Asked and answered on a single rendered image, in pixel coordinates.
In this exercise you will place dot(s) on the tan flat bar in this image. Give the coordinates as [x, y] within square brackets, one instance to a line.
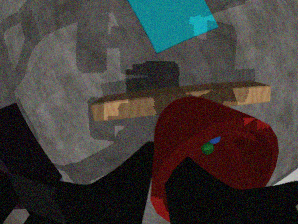
[153, 101]

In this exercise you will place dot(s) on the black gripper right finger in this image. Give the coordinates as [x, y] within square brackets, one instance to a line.
[196, 197]

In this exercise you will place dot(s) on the white flat slab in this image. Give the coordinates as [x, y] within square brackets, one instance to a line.
[290, 176]

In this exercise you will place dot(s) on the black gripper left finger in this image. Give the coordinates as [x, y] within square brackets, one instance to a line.
[117, 198]

